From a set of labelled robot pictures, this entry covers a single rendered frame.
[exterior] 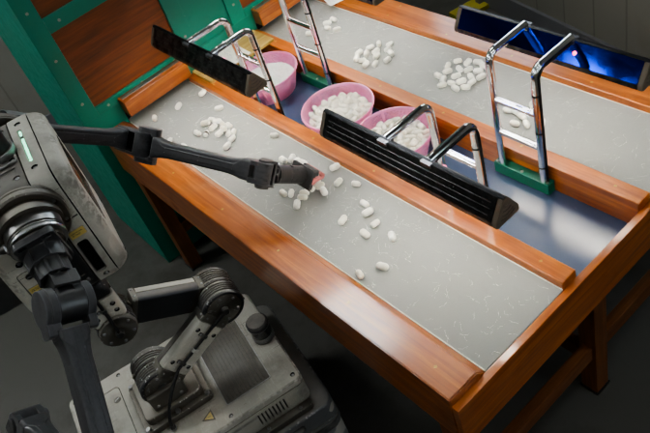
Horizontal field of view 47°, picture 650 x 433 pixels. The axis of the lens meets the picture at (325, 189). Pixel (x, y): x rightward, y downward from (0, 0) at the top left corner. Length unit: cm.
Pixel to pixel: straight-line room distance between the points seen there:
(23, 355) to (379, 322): 201
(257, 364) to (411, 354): 63
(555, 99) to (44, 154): 156
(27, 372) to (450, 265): 205
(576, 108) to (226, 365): 135
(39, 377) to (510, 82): 224
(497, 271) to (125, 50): 168
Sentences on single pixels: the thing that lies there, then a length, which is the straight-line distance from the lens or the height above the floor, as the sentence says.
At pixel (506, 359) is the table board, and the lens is 185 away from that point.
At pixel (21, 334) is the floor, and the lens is 365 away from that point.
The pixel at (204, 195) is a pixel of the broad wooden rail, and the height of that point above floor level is 76.
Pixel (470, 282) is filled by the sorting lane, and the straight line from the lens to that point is 200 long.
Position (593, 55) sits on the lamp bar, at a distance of 207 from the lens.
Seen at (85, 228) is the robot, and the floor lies 129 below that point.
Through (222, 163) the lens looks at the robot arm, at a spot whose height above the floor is 98.
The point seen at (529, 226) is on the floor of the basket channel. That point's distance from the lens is 219.
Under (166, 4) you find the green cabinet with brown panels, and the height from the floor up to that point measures 107.
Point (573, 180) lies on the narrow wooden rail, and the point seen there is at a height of 75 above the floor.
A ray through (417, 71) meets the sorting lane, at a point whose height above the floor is 74.
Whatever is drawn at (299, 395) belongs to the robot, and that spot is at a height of 40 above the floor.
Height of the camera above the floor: 229
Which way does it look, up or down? 41 degrees down
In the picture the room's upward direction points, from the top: 20 degrees counter-clockwise
